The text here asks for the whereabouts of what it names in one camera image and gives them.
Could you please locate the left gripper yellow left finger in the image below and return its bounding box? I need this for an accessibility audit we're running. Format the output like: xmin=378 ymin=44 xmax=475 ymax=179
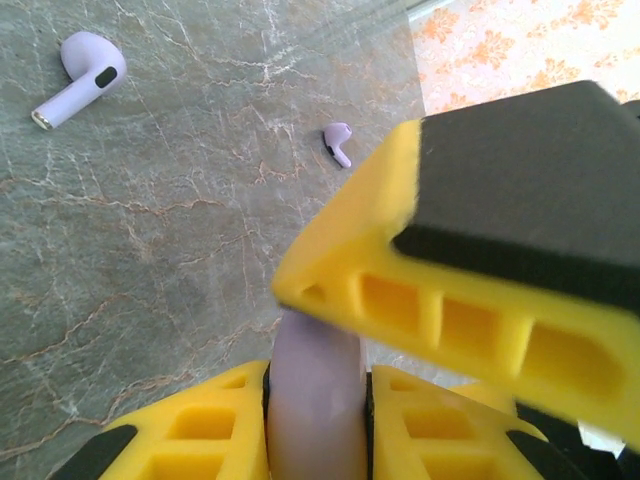
xmin=49 ymin=359 xmax=271 ymax=480

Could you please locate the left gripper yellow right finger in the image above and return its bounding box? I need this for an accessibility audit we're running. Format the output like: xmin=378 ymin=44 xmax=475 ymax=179
xmin=367 ymin=364 xmax=589 ymax=480

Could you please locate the purple earbud charging case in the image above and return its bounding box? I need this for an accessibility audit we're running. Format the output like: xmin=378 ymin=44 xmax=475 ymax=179
xmin=267 ymin=307 xmax=369 ymax=480

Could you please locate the purple wireless earbud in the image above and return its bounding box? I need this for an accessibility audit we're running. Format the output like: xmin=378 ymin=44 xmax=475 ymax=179
xmin=322 ymin=122 xmax=354 ymax=170
xmin=29 ymin=30 xmax=128 ymax=132

